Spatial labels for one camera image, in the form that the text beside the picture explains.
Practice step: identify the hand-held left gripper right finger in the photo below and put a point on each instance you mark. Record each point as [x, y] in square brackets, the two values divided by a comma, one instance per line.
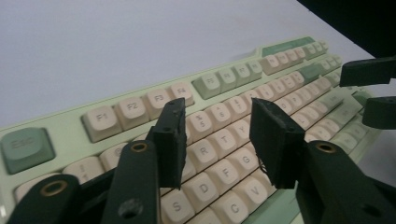
[277, 143]

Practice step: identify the white board sheet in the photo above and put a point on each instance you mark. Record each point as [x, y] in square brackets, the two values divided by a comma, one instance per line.
[93, 46]

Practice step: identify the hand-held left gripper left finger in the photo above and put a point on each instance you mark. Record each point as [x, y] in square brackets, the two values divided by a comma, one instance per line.
[169, 143]

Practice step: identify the green and pink keyboard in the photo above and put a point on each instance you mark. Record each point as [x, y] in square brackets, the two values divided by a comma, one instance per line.
[102, 119]

